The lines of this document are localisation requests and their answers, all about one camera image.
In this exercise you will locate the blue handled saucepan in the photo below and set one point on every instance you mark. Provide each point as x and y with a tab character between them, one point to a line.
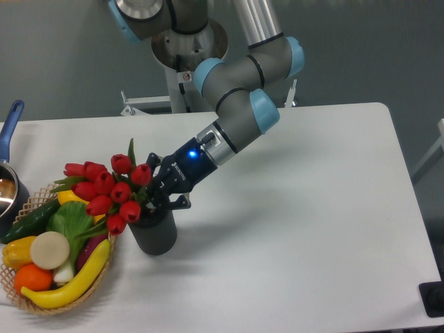
13	192

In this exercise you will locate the yellow bell pepper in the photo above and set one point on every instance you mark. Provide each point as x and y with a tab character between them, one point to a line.
17	254

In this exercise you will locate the white frame at right edge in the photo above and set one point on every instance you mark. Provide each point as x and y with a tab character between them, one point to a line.
433	154

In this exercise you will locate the red tulip bouquet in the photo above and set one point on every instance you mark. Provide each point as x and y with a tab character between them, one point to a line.
119	192

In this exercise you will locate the woven wicker basket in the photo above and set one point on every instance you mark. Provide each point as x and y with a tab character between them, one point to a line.
39	198

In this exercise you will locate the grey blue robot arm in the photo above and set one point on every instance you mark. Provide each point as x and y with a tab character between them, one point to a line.
249	115

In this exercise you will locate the orange fruit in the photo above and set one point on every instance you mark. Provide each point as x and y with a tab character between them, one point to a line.
33	278

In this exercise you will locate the black device at table edge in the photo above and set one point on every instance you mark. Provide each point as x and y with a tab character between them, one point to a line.
432	298

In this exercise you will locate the green bok choy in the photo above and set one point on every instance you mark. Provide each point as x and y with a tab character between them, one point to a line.
70	220

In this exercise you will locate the beige round disc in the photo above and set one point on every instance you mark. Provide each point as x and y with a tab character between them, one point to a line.
49	250

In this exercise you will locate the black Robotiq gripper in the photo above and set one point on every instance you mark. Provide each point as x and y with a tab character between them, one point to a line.
178	174

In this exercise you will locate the green cucumber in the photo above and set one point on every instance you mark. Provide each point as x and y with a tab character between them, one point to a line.
33	224

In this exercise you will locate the yellow banana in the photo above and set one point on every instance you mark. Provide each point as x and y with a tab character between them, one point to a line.
79	285

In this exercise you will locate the purple eggplant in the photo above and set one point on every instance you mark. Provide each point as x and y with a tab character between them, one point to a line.
89	247

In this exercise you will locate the dark grey ribbed vase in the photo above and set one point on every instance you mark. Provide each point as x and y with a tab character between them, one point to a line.
155	232

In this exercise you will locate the yellow squash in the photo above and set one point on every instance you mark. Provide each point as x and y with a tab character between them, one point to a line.
68	195

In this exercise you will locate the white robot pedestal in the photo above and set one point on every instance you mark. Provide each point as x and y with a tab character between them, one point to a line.
199	79

